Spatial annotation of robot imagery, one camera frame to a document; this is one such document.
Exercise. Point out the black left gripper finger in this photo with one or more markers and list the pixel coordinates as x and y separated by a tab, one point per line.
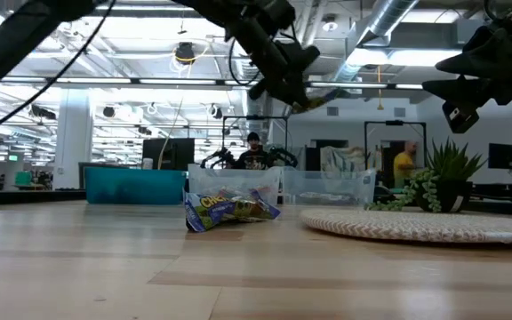
295	89
257	90

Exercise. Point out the black overhead camera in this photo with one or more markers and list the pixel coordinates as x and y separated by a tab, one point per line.
185	53

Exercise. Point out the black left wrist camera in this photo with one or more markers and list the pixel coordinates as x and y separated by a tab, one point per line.
305	55

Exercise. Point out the teal plastic bin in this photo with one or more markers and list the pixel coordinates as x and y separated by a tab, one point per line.
133	186

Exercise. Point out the black background robot arm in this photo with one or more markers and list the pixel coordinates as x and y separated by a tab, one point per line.
282	156
218	157

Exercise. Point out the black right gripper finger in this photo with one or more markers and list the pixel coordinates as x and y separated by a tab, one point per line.
491	53
465	89

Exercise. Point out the person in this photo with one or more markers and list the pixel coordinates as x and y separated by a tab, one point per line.
403	166
252	155

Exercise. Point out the black background rig frame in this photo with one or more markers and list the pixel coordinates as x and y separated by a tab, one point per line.
394	122
256	117

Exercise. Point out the black aluminium table frame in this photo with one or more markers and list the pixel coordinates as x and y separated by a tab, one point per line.
38	197

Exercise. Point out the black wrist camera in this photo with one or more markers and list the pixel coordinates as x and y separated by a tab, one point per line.
459	116
305	55

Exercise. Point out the green potted plant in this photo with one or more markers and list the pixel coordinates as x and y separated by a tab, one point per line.
442	195

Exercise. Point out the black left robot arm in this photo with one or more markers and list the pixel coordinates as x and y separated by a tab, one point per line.
7	40

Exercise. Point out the silver ventilation duct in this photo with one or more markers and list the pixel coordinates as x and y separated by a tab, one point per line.
385	22

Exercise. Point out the white cup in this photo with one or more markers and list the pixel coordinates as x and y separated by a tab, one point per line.
147	163

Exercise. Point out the black monitor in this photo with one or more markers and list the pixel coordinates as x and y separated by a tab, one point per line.
501	155

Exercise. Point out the clear plastic bin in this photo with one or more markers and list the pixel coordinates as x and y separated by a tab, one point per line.
234	178
327	182

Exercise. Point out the ceiling light strip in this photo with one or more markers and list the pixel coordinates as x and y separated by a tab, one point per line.
105	81
354	85

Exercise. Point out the green red granola bar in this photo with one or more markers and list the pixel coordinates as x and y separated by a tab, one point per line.
262	189
213	192

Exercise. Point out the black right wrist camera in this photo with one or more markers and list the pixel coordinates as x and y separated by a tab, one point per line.
459	116

